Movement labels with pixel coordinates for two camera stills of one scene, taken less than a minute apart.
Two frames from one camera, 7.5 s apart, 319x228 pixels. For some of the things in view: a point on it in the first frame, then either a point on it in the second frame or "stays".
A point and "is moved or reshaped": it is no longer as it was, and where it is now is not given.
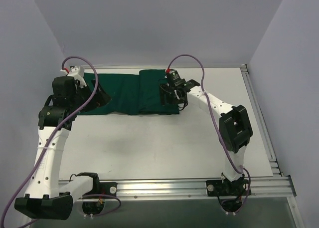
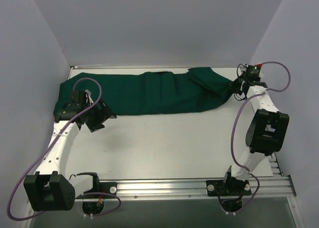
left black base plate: (106, 188) stays
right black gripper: (168, 94) → (239, 85)
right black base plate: (218, 188) stays
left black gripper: (94, 96) → (95, 116)
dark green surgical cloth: (130, 94) is moved or reshaped
